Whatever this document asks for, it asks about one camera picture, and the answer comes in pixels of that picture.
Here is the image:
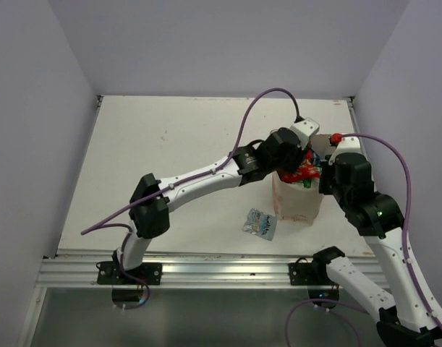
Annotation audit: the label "small red snack packet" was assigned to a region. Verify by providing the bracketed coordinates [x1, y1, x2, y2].
[279, 150, 321, 184]

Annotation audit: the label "beige paper bag orange handles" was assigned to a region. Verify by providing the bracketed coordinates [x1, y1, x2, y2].
[272, 134, 332, 225]

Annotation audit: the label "small silver snack packet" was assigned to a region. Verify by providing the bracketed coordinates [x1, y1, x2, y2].
[242, 209, 278, 241]

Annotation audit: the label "green snack bag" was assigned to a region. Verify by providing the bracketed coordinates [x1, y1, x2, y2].
[301, 179, 313, 189]

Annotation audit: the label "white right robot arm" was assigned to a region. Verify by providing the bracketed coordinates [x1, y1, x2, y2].
[311, 153, 442, 346]

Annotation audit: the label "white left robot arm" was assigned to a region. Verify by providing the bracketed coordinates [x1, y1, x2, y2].
[114, 121, 317, 284]

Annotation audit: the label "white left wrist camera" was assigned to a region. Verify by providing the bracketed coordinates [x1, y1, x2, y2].
[290, 118, 320, 147]

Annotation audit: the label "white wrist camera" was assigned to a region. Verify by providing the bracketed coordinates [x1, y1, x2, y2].
[329, 133, 362, 155]
[290, 118, 320, 147]

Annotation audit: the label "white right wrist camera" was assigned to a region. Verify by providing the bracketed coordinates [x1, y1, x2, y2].
[329, 133, 362, 155]

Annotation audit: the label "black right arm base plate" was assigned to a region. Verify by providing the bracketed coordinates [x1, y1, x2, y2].
[288, 257, 334, 286]

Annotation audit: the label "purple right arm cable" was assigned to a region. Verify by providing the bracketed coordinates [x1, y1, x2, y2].
[341, 132, 442, 346]

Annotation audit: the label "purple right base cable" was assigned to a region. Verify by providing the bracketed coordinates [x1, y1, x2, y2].
[285, 298, 368, 347]

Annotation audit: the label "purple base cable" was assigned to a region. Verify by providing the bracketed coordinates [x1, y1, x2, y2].
[111, 223, 151, 310]
[285, 298, 368, 347]

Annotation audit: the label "aluminium mounting rail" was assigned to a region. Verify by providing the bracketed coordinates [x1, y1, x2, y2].
[35, 254, 386, 290]

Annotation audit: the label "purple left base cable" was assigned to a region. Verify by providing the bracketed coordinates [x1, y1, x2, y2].
[111, 223, 151, 310]

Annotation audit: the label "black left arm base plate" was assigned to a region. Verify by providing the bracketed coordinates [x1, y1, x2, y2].
[95, 261, 162, 286]

